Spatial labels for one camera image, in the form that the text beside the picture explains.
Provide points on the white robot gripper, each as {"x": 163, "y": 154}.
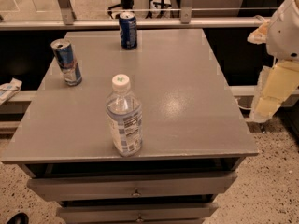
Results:
{"x": 284, "y": 34}

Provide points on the clear plastic water bottle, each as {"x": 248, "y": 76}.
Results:
{"x": 124, "y": 114}

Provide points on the blue pepsi can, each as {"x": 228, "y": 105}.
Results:
{"x": 128, "y": 30}

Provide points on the red bull can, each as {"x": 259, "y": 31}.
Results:
{"x": 67, "y": 61}

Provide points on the grey drawer cabinet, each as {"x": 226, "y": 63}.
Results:
{"x": 150, "y": 135}

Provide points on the upper grey drawer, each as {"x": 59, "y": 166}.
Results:
{"x": 131, "y": 186}

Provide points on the grey drawer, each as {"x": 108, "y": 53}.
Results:
{"x": 137, "y": 213}
{"x": 131, "y": 186}

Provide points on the lower grey drawer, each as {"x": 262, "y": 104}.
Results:
{"x": 137, "y": 213}

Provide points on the white folded cloth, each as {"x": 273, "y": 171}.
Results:
{"x": 8, "y": 90}

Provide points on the black round object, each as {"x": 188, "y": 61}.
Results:
{"x": 20, "y": 218}

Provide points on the metal railing frame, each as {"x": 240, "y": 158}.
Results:
{"x": 90, "y": 14}

